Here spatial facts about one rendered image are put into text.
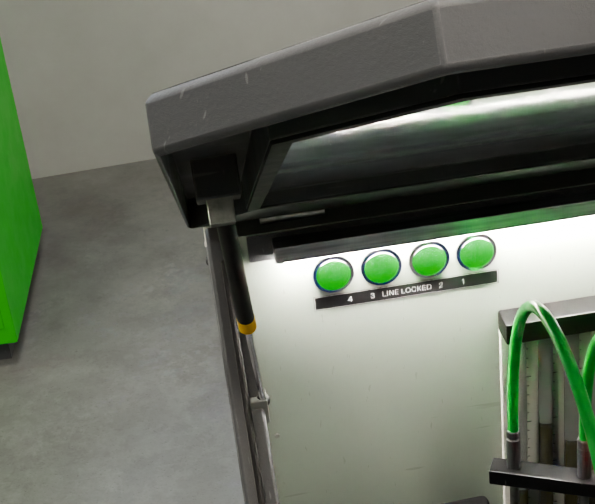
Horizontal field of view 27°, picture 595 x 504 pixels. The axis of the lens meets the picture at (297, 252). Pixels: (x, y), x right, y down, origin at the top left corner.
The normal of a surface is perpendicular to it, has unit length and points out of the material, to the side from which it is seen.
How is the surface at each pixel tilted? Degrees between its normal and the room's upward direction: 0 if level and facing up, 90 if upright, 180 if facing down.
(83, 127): 90
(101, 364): 0
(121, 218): 0
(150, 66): 90
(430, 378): 90
